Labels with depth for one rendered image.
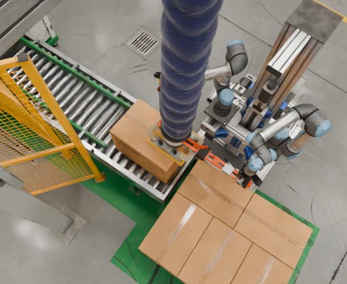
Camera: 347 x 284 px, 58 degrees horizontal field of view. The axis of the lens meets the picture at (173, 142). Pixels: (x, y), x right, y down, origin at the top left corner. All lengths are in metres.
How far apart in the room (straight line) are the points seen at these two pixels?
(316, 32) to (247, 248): 1.81
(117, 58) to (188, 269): 2.72
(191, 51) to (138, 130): 1.44
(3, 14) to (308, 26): 1.70
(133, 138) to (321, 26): 1.57
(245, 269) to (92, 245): 1.53
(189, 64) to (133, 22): 3.25
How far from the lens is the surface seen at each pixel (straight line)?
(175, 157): 2.38
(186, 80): 1.52
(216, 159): 2.28
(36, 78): 1.83
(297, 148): 2.40
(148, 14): 4.73
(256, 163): 1.96
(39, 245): 3.60
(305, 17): 2.05
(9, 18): 0.57
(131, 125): 2.69
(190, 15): 1.21
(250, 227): 2.96
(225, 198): 2.95
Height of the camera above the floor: 3.37
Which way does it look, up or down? 67 degrees down
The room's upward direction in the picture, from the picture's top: 5 degrees clockwise
